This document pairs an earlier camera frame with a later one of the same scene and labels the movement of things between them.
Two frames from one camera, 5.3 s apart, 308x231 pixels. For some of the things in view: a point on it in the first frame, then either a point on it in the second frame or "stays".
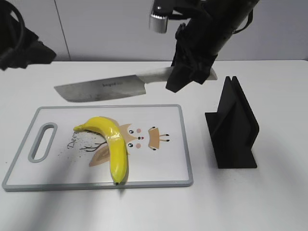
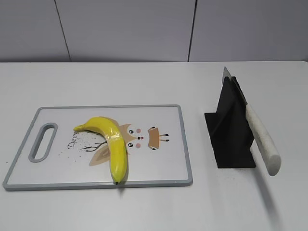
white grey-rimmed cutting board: x=54 y=156 stays
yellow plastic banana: x=117 y=146 stays
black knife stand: x=233 y=129 stays
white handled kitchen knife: x=119 y=87 -> x=267 y=151
